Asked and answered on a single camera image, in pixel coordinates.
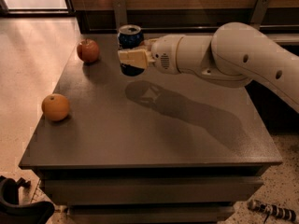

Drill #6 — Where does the left metal bracket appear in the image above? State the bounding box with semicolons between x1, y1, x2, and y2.
112;0;128;30

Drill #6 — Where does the black white striped tool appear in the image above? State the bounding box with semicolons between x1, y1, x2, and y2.
247;199;299;224

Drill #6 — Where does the metal bracket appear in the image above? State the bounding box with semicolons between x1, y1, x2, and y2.
112;0;128;30
249;0;271;30

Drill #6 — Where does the orange fruit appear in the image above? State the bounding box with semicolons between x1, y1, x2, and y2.
41;93;70;121

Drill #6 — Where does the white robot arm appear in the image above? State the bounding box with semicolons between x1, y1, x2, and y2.
118;22;299;112

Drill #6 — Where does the black office chair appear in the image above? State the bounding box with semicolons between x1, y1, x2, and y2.
0;175;55;224

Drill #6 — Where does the right metal bracket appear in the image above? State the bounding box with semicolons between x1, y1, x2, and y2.
249;0;271;30

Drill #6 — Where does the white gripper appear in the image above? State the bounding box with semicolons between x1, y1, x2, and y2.
118;35;183;75

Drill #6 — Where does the red apple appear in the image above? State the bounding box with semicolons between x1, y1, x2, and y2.
77;38;100;63

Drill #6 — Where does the blue pepsi can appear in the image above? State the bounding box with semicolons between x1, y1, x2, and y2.
118;24;144;77

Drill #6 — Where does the grey drawer cabinet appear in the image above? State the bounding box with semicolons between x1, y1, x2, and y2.
20;35;282;224

